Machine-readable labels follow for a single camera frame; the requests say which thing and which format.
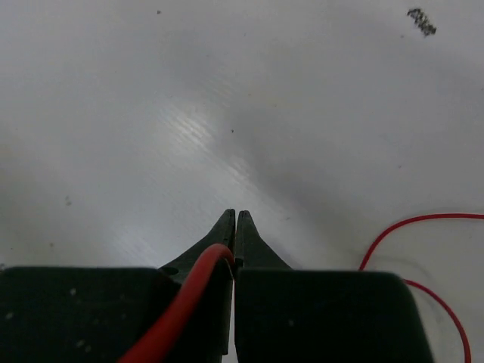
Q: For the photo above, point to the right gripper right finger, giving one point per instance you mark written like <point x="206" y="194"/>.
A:
<point x="286" y="315"/>

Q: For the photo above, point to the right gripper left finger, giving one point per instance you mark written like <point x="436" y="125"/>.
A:
<point x="77" y="314"/>

